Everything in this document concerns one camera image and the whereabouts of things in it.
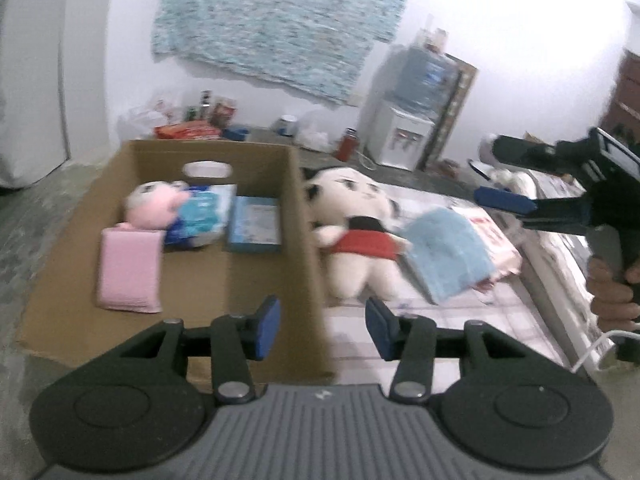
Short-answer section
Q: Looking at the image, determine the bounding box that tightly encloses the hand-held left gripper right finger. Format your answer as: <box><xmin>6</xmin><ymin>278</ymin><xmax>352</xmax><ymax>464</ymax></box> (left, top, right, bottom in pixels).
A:
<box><xmin>365</xmin><ymin>297</ymin><xmax>556</xmax><ymax>403</ymax></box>

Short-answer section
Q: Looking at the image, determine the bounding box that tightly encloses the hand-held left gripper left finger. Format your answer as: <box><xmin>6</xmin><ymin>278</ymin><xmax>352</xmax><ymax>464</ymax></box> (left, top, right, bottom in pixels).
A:
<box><xmin>95</xmin><ymin>295</ymin><xmax>282</xmax><ymax>406</ymax></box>

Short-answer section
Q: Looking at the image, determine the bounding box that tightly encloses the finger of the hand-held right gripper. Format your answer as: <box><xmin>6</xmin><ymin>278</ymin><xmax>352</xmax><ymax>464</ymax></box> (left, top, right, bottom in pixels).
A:
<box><xmin>489</xmin><ymin>134</ymin><xmax>581</xmax><ymax>173</ymax></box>
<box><xmin>472</xmin><ymin>185</ymin><xmax>593</xmax><ymax>236</ymax></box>

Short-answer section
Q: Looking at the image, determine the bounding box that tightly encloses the brown cardboard box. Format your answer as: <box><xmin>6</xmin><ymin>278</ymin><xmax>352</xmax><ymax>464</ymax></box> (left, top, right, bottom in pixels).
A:
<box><xmin>14</xmin><ymin>140</ymin><xmax>336</xmax><ymax>386</ymax></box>

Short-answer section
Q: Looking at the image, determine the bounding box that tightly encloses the light blue towel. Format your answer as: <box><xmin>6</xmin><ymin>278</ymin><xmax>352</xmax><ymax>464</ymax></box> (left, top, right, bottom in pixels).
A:
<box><xmin>402</xmin><ymin>208</ymin><xmax>496</xmax><ymax>306</ymax></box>

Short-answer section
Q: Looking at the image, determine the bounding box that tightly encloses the black-haired doll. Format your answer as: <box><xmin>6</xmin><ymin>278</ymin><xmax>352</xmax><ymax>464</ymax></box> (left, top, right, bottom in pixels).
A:
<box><xmin>302</xmin><ymin>167</ymin><xmax>413</xmax><ymax>303</ymax></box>

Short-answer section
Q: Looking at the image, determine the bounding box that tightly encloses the blue tissue box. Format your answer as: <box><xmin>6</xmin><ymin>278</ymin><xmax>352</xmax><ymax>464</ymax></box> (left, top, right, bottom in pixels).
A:
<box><xmin>224</xmin><ymin>196</ymin><xmax>283</xmax><ymax>253</ymax></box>

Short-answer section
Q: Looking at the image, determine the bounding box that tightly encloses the blue and white tissue pack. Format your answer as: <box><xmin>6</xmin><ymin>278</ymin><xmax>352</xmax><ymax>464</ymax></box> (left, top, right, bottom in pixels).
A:
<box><xmin>162</xmin><ymin>184</ymin><xmax>238</xmax><ymax>250</ymax></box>

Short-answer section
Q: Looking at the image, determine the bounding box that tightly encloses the pink cloth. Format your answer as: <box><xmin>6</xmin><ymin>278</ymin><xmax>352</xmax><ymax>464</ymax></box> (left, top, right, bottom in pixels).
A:
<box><xmin>96</xmin><ymin>227</ymin><xmax>165</xmax><ymax>315</ymax></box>

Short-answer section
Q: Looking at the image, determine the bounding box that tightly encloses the pink plush toy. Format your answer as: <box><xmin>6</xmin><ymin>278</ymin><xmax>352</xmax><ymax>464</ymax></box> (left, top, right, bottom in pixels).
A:
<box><xmin>122</xmin><ymin>181</ymin><xmax>191</xmax><ymax>231</ymax></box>

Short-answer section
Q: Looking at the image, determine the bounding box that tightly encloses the person's right hand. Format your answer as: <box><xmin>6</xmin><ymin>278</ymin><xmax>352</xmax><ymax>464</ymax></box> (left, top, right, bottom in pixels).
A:
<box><xmin>586</xmin><ymin>255</ymin><xmax>640</xmax><ymax>333</ymax></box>

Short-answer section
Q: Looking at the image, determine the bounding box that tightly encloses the checked printed mat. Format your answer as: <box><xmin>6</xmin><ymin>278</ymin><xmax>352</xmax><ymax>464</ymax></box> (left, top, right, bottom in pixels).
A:
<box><xmin>300</xmin><ymin>180</ymin><xmax>576</xmax><ymax>386</ymax></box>

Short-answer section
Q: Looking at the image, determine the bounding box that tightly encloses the brown wooden cabinet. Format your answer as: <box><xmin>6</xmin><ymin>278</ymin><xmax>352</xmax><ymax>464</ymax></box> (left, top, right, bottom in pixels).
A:
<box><xmin>600</xmin><ymin>50</ymin><xmax>640</xmax><ymax>136</ymax></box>

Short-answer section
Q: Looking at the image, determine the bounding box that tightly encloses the white water dispenser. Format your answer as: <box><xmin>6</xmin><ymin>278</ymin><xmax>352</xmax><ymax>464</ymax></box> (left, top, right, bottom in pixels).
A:
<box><xmin>367</xmin><ymin>100</ymin><xmax>436</xmax><ymax>170</ymax></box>

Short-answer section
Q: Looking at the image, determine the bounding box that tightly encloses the blue water jug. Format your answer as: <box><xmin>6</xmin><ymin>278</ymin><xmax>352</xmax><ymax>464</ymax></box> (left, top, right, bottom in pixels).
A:
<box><xmin>397</xmin><ymin>47</ymin><xmax>458</xmax><ymax>113</ymax></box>

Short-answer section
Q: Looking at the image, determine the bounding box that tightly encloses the red bottle with dark cap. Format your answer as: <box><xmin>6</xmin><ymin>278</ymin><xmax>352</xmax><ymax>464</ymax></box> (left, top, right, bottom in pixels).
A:
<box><xmin>336</xmin><ymin>128</ymin><xmax>360</xmax><ymax>162</ymax></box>

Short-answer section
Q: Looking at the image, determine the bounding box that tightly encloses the white plastic bag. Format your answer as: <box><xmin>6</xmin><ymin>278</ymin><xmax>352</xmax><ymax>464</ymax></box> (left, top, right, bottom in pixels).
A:
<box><xmin>297</xmin><ymin>120</ymin><xmax>333</xmax><ymax>153</ymax></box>
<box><xmin>117</xmin><ymin>100</ymin><xmax>171</xmax><ymax>138</ymax></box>

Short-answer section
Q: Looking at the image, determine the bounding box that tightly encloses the red snack packet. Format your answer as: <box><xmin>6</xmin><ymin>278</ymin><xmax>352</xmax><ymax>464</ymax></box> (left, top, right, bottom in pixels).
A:
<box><xmin>154</xmin><ymin>121</ymin><xmax>222</xmax><ymax>141</ymax></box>

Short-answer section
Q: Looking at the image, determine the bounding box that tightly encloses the white door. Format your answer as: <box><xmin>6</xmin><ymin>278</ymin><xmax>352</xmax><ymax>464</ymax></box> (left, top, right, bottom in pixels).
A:
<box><xmin>0</xmin><ymin>0</ymin><xmax>71</xmax><ymax>191</ymax></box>

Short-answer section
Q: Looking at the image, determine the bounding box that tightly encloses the white cable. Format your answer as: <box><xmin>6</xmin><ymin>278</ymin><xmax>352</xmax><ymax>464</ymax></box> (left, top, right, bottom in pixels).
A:
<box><xmin>572</xmin><ymin>329</ymin><xmax>633</xmax><ymax>373</ymax></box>

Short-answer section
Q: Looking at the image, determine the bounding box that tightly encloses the blue patterned wall cloth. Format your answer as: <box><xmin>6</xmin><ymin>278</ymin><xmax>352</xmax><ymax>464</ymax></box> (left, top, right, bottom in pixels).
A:
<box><xmin>150</xmin><ymin>0</ymin><xmax>418</xmax><ymax>106</ymax></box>

